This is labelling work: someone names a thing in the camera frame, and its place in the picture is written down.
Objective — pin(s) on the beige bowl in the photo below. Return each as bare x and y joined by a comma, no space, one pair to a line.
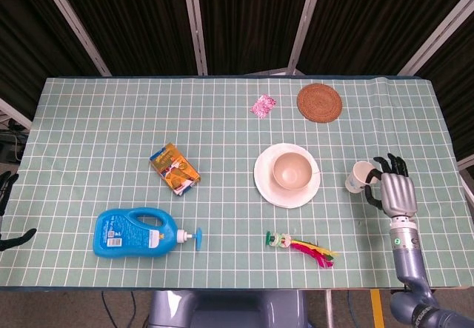
292,170

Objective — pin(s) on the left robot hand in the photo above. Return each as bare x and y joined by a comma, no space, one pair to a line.
7,213

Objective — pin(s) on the blue detergent pump bottle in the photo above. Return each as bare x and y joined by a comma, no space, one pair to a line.
131,237

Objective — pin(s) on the pink patterned sachet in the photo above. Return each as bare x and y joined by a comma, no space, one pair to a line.
263,106

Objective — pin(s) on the white framed dark screen panel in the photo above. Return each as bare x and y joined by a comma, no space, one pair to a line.
126,20
252,20
29,46
381,20

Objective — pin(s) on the grey robot torso base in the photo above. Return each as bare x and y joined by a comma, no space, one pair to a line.
227,307

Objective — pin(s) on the feather shuttlecock green base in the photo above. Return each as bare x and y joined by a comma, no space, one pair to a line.
296,244

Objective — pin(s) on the orange and blue carton box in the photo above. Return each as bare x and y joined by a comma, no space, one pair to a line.
174,170

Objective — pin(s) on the white plate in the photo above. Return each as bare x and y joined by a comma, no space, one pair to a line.
270,191

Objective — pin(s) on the green checkered tablecloth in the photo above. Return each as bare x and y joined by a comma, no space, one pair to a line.
229,180

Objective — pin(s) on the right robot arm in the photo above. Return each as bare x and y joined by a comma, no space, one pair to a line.
411,268

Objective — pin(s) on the round woven rattan coaster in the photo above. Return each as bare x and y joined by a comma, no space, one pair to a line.
319,103

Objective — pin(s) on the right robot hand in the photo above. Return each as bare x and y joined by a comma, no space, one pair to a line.
398,191

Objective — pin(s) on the white paper cup blue flower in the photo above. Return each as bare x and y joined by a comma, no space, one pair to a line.
356,180

